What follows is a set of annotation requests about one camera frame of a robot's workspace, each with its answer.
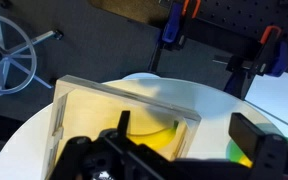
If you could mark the brown flat board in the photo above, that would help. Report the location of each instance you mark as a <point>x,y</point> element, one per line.
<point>130,8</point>

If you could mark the blue orange bar clamp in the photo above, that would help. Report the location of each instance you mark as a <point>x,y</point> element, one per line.
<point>270,53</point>
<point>170,28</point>

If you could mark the green plate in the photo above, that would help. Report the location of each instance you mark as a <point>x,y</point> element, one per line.
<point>234,150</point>

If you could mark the wooden tray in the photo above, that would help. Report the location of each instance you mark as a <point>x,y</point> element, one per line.
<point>94,113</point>

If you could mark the yellow banana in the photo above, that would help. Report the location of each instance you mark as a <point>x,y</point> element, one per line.
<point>157,138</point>

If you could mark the black perforated breadboard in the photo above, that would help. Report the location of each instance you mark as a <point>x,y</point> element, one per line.
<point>237,16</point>

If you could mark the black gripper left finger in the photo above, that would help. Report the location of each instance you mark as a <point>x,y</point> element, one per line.
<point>123,121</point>

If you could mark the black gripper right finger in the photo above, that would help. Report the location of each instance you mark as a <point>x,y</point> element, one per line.
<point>247,135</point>

